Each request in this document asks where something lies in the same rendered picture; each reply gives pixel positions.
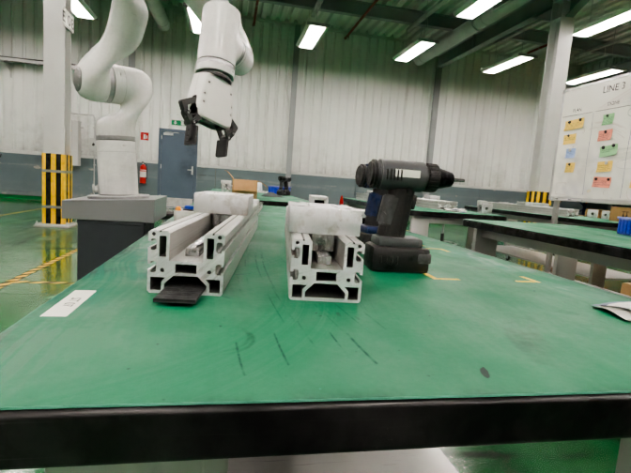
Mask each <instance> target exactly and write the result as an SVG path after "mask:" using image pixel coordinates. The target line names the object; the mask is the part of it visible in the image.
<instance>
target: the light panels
mask: <svg viewBox="0 0 631 473"><path fill-rule="evenodd" d="M499 1H500V0H479V1H478V2H477V3H475V4H474V5H472V6H471V7H470V8H468V9H466V10H465V11H464V12H462V13H461V14H459V15H458V16H457V17H462V18H468V19H473V18H475V17H476V16H478V15H479V14H481V13H482V12H484V11H485V10H487V9H488V8H490V7H492V6H493V5H495V4H496V3H498V2H499ZM71 10H72V11H73V12H74V13H75V15H76V16H77V17H80V18H87V19H93V18H92V17H91V16H90V15H89V14H88V13H87V11H86V10H85V9H84V8H83V7H82V6H81V4H80V3H79V2H78V1H77V0H71ZM188 10H189V13H190V17H191V21H192V28H193V32H194V33H197V34H200V29H201V23H200V21H199V20H198V19H197V17H196V16H195V15H194V14H193V12H192V11H191V10H190V8H188ZM629 20H631V10H630V11H628V12H626V13H624V14H622V15H619V16H617V17H615V18H612V19H610V20H607V21H605V22H603V23H600V24H597V25H595V26H593V27H590V28H588V29H585V30H583V31H581V32H578V33H576V34H574V35H573V36H579V37H584V38H586V37H588V36H591V35H593V34H596V33H598V32H601V31H603V30H606V29H609V28H610V27H613V26H615V25H618V24H620V23H624V22H627V21H629ZM324 29H325V27H320V26H313V25H311V26H310V28H309V30H308V32H307V34H306V36H305V38H304V39H303V41H302V43H301V45H300V47H301V48H308V49H313V47H314V45H315V44H316V42H317V40H318V39H319V37H320V35H321V34H322V32H323V31H324ZM433 44H435V43H428V42H420V43H419V44H417V45H416V46H415V47H413V48H412V49H410V50H409V51H408V52H406V53H404V54H403V55H402V56H400V57H399V58H397V59H396V60H397V61H405V62H407V61H408V60H410V59H411V58H413V57H414V56H416V55H418V54H419V53H421V52H423V51H424V50H426V49H427V48H429V47H430V46H432V45H433ZM530 59H531V57H525V56H520V57H518V58H516V59H514V60H511V61H509V62H506V63H504V64H502V65H499V66H497V67H494V68H492V69H489V70H487V71H484V72H487V73H496V72H499V71H501V70H504V69H508V68H510V67H512V66H515V65H517V64H520V63H522V62H525V61H527V60H530ZM617 72H621V71H620V70H614V69H611V70H608V71H604V72H601V73H597V74H594V75H591V76H587V77H584V78H580V79H577V80H574V81H571V82H567V84H579V83H582V82H586V81H589V80H592V79H596V78H600V77H604V76H607V75H610V74H614V73H617Z"/></svg>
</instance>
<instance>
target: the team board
mask: <svg viewBox="0 0 631 473"><path fill-rule="evenodd" d="M548 200H550V201H554V204H553V210H552V218H551V224H557V222H558V216H559V209H560V202H561V201H567V202H582V203H596V204H609V205H622V206H631V72H630V73H626V74H623V75H619V76H616V77H612V78H608V79H605V80H601V81H598V82H594V83H590V84H584V85H581V86H577V87H573V88H567V89H565V90H563V93H562V107H561V114H560V121H559V128H558V135H557V142H556V149H555V156H554V162H553V169H552V177H551V183H550V190H549V196H548ZM552 256H553V253H550V252H547V253H546V264H545V271H544V272H545V273H549V274H552V273H550V270H551V263H552Z"/></svg>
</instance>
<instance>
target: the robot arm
mask: <svg viewBox="0 0 631 473"><path fill-rule="evenodd" d="M184 2H185V3H186V5H187V6H188V7H189V8H190V10H191V11H192V12H193V14H194V15H195V16H196V17H197V19H198V20H199V21H200V23H201V29H200V37H199V45H198V53H197V61H196V69H195V74H194V76H193V78H192V82H191V86H190V89H189V94H188V97H187V98H186V99H180V100H179V101H178V105H179V108H180V110H181V112H180V113H181V115H182V117H183V119H184V125H185V126H186V131H185V140H184V145H196V144H197V135H198V126H197V125H196V124H199V125H202V126H204V127H206V128H208V129H211V130H216V131H217V134H218V136H219V139H220V140H217V144H216V153H215V157H217V158H223V157H227V151H228V143H229V141H230V140H231V138H232V137H234V136H235V133H236V131H237V130H238V126H237V125H236V123H235V122H234V120H233V119H232V113H233V89H232V86H231V83H232V82H234V77H235V75H238V76H242V75H245V74H247V73H248V72H249V71H250V70H251V69H252V67H253V63H254V55H253V51H252V48H251V45H250V43H249V40H248V39H247V36H246V34H245V31H244V29H243V27H242V25H241V23H240V13H239V11H238V10H237V9H236V8H235V7H234V6H232V5H230V4H229V2H228V1H227V0H184ZM147 20H148V11H147V7H146V3H145V1H144V0H112V5H111V9H110V14H109V18H108V23H107V26H106V29H105V32H104V34H103V36H102V38H101V39H100V41H99V42H98V43H97V44H96V45H95V46H94V47H93V48H92V49H91V50H90V51H89V52H88V53H87V54H86V55H85V56H84V57H83V58H82V60H81V61H80V62H79V64H78V65H77V67H76V69H75V70H74V73H73V84H74V87H75V90H76V91H77V93H78V94H79V95H80V96H81V97H83V98H85V99H88V100H92V101H97V102H105V103H113V104H120V109H119V111H118V112H117V113H115V114H111V115H107V116H105V117H102V118H100V119H99V120H98V121H97V122H96V125H95V137H96V151H97V166H98V181H99V184H98V185H97V186H94V184H93V185H92V190H93V193H95V192H97V193H98V194H91V195H87V199H94V200H129V199H146V198H150V195H149V194H139V192H138V175H137V157H136V136H135V127H136V122H137V119H138V117H139V115H140V113H141V112H142V111H143V110H144V109H145V108H146V106H147V105H148V104H149V102H150V101H151V99H152V96H153V85H152V82H151V80H150V78H149V77H148V76H147V74H145V73H144V72H143V71H141V70H139V69H134V68H129V67H123V66H119V65H115V63H116V62H118V61H119V60H121V59H123V58H125V57H127V56H129V55H130V54H132V53H133V52H134V51H135V50H136V49H137V48H138V47H139V45H140V43H141V41H142V39H143V36H144V33H145V30H146V24H147ZM222 130H223V131H224V134H223V133H222Z"/></svg>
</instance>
